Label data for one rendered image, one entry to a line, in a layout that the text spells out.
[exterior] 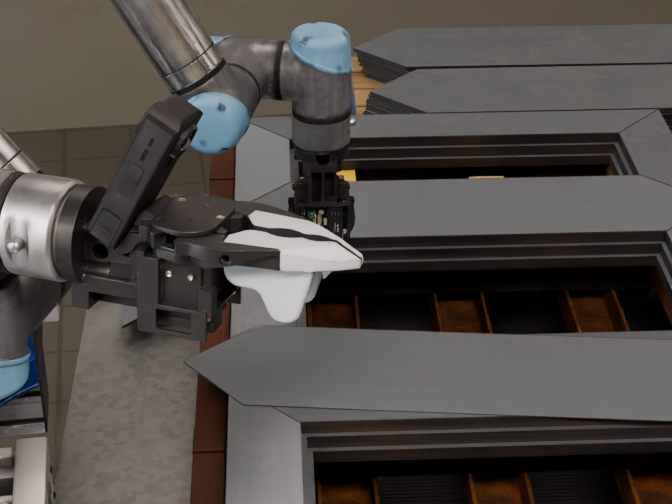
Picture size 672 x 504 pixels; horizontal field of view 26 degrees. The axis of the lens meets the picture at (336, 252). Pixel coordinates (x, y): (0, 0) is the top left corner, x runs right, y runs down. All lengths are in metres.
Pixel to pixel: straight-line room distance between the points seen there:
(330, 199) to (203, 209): 0.86
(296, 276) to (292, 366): 0.91
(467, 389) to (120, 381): 0.59
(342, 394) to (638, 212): 0.66
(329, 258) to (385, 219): 1.24
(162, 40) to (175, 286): 0.70
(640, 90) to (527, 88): 0.21
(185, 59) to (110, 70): 2.80
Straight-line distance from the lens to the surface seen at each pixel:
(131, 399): 2.17
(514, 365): 1.91
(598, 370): 1.91
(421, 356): 1.91
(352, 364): 1.89
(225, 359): 1.91
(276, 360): 1.90
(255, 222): 1.02
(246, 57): 1.79
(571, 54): 2.87
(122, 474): 2.04
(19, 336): 1.15
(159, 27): 1.68
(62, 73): 4.49
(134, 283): 1.04
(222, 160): 2.49
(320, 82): 1.80
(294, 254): 0.97
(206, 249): 0.97
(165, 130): 0.98
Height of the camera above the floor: 1.96
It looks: 31 degrees down
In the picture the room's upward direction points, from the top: straight up
